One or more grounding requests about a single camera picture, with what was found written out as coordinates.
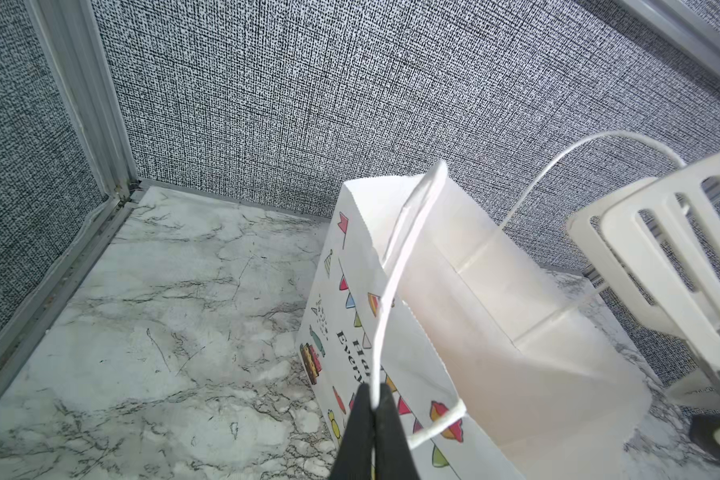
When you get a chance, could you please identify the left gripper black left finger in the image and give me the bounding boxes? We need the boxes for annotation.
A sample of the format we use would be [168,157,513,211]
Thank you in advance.
[329,384,375,480]

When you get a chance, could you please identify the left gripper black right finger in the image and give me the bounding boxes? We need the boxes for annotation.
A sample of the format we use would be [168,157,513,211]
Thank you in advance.
[374,384,420,480]

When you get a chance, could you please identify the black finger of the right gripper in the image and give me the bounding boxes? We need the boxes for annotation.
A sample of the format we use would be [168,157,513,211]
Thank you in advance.
[688,415,720,464]

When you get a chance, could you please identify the white printed paper bag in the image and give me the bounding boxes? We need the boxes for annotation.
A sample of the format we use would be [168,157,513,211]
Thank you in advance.
[296,162,651,479]

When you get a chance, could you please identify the steel tongs white tips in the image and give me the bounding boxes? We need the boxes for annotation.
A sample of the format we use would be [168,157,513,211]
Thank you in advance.
[565,146,720,415]

